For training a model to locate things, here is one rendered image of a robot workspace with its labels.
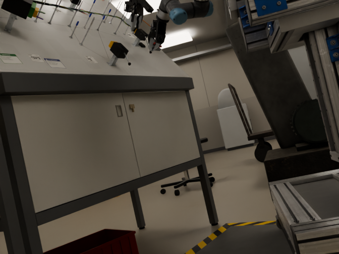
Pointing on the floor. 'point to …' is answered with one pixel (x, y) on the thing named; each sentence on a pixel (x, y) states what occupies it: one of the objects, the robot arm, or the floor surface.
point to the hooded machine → (232, 122)
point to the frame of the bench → (8, 119)
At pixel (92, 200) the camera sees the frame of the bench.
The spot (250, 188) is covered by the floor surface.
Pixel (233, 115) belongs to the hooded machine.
